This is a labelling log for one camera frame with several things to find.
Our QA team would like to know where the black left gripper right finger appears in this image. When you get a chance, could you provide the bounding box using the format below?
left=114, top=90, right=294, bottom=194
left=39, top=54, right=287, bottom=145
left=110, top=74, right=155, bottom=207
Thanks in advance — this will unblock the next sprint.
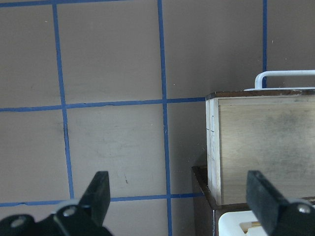
left=246, top=170, right=315, bottom=236

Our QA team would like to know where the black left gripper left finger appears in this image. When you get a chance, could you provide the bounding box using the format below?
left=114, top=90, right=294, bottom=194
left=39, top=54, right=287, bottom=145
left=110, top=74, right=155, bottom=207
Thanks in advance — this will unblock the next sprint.
left=54, top=171, right=110, bottom=236

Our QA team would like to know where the light wooden drawer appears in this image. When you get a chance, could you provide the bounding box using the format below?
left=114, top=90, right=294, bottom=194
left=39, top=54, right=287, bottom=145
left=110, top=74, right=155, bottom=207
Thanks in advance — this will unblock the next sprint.
left=206, top=88, right=315, bottom=205

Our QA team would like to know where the white drawer handle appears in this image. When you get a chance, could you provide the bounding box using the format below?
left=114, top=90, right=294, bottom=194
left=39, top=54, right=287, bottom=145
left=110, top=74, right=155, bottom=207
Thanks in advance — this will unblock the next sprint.
left=244, top=70, right=315, bottom=91

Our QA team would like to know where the white plastic tray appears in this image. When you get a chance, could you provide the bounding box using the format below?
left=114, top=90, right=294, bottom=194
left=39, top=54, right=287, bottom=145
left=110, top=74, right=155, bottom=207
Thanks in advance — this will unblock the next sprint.
left=218, top=210, right=267, bottom=236

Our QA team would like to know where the dark brown wooden cabinet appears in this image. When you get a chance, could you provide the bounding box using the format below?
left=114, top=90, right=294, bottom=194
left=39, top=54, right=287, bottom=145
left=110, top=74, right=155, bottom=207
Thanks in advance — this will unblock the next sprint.
left=192, top=166, right=315, bottom=236

